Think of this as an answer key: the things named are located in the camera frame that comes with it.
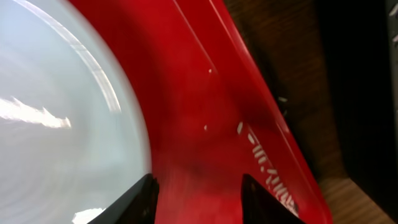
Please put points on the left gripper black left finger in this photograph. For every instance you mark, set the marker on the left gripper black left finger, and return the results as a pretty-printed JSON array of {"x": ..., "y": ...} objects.
[{"x": 137, "y": 205}]

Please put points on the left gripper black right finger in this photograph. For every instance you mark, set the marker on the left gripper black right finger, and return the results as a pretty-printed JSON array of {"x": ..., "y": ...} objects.
[{"x": 260, "y": 207}]

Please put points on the light blue plate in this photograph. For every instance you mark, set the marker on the light blue plate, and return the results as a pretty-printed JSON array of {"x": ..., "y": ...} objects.
[{"x": 73, "y": 138}]

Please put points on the black waste tray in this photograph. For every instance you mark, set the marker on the black waste tray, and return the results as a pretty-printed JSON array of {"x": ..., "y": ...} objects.
[{"x": 359, "y": 39}]

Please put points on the red serving tray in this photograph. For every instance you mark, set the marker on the red serving tray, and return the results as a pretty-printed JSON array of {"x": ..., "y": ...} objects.
[{"x": 210, "y": 115}]

